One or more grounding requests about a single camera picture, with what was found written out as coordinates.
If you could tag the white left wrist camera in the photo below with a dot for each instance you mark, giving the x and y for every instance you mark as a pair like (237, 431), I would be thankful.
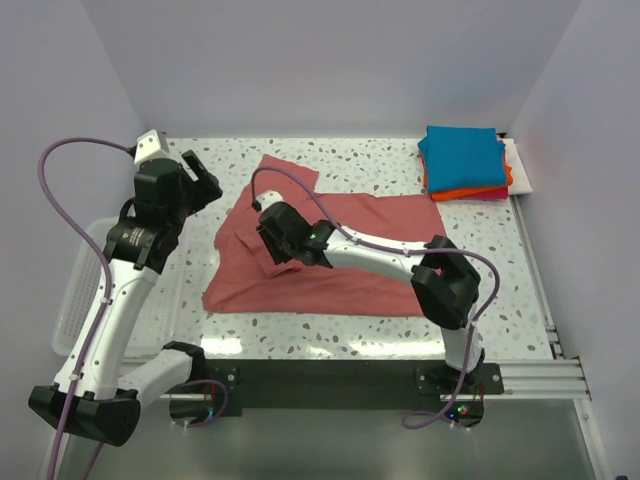
(150, 146)

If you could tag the blue t shirt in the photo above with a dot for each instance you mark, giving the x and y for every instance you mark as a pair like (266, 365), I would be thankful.
(462, 157)

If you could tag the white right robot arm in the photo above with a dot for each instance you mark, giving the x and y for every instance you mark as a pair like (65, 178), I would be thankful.
(444, 282)

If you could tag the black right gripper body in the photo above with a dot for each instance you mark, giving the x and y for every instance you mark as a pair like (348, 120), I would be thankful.
(279, 251)

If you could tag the folded orange t shirt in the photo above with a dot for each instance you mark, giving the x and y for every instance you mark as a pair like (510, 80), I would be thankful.
(470, 193)

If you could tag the white plastic basket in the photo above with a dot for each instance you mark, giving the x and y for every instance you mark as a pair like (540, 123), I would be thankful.
(157, 318)

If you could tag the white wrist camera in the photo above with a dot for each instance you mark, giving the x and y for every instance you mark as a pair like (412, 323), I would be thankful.
(150, 146)
(270, 199)

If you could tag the folded magenta t shirt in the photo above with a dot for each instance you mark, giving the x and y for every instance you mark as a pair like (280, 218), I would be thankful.
(495, 194)

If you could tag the aluminium table frame rail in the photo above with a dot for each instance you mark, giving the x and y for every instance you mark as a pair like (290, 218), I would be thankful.
(556, 379)

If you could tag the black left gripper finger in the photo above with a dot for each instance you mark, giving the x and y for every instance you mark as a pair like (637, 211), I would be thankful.
(206, 191)
(195, 165)

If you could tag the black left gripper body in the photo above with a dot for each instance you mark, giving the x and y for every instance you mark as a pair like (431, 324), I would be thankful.
(183, 206)

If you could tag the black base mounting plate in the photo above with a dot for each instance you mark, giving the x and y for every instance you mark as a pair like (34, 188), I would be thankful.
(407, 385)

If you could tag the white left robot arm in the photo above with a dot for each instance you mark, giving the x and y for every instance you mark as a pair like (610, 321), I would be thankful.
(89, 397)

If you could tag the folded white t shirt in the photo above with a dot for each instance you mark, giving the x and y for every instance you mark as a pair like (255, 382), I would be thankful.
(520, 184)

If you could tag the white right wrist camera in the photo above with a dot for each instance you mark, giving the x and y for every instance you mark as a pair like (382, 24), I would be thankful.
(270, 199)

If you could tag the salmon pink t shirt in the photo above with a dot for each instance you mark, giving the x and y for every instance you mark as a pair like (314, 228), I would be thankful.
(358, 281)

